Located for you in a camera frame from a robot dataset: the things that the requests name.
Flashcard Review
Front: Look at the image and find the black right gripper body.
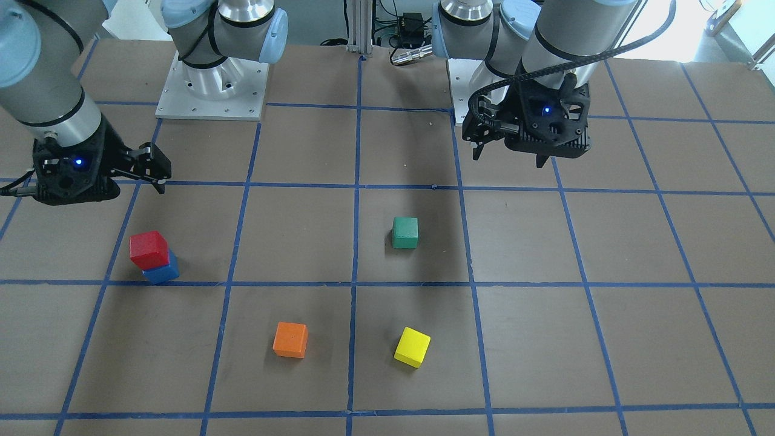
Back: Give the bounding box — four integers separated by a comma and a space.
33, 117, 139, 206

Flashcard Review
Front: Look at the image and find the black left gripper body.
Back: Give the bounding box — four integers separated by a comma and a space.
463, 76, 592, 159

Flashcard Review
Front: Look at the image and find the red wooden block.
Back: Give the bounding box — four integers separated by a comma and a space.
128, 231, 171, 271

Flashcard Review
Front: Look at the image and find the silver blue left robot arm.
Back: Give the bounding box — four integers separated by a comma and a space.
431, 1, 636, 167

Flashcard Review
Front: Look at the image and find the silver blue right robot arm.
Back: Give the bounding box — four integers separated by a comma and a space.
1, 1, 289, 206

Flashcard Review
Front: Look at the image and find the blue wooden block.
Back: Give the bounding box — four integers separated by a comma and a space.
142, 250, 180, 285

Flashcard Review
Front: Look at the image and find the green wooden block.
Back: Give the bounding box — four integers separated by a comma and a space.
391, 216, 419, 250

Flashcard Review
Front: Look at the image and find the orange wooden block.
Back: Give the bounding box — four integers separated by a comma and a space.
273, 321, 308, 359

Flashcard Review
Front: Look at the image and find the yellow wooden block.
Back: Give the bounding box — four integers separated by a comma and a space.
394, 326, 431, 369

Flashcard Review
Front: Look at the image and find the silver cylindrical connector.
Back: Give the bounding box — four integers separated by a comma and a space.
389, 44, 434, 67

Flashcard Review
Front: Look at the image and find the black electronics box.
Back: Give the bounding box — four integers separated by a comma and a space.
397, 12, 426, 48

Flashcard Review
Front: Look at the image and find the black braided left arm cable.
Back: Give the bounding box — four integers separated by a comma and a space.
469, 0, 677, 131

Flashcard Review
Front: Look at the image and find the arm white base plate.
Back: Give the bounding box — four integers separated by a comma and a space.
447, 59, 493, 127
155, 57, 269, 121

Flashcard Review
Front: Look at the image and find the aluminium frame post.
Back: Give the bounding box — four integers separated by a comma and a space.
343, 0, 375, 58

